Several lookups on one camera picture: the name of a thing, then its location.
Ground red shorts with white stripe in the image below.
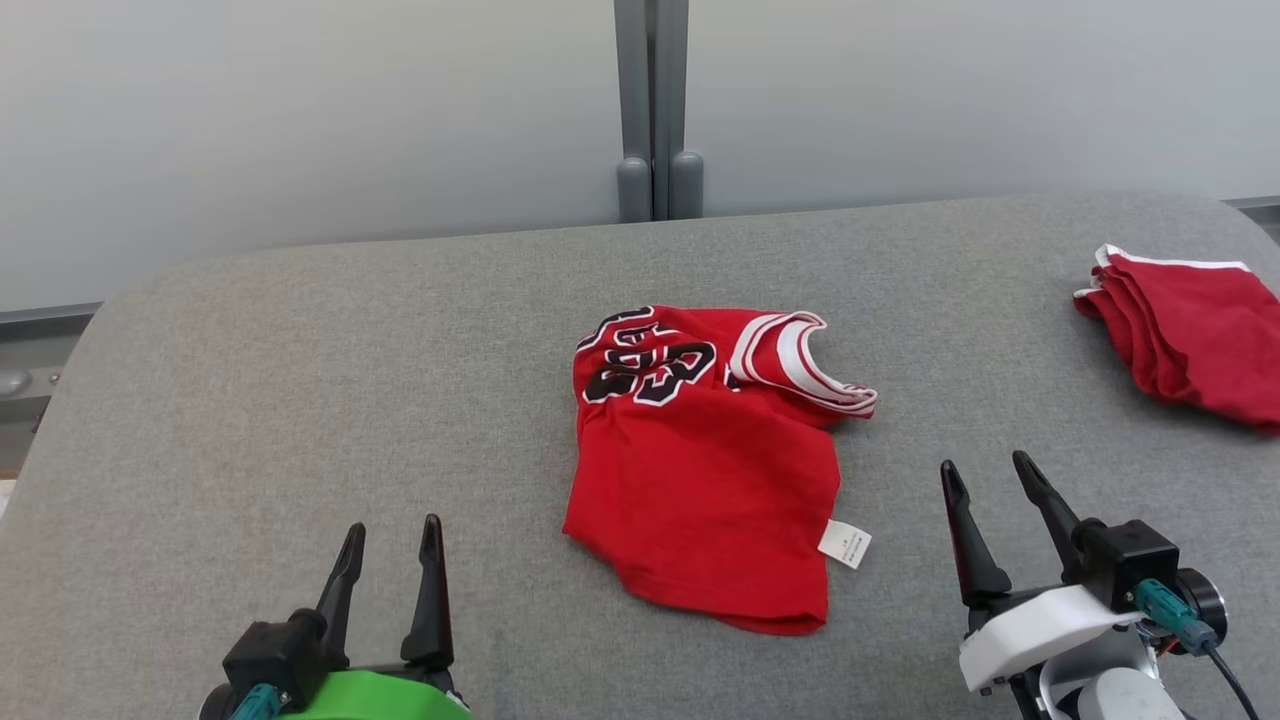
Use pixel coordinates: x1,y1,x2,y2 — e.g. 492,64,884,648
1073,243,1280,436

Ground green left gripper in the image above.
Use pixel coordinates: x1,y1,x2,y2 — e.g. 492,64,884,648
198,514,473,720

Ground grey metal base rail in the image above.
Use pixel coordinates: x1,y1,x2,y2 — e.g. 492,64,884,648
0,303,101,481
1225,195,1280,243

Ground black cable with teal plug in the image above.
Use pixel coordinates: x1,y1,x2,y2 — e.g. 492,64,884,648
228,683,286,720
1135,578,1263,720

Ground red basketball jersey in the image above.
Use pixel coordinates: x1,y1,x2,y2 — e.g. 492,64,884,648
562,305,879,637

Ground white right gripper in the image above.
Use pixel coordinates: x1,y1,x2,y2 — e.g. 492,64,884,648
940,450,1229,693

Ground grey aluminium post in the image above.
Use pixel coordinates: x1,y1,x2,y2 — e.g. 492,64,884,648
613,0,704,223

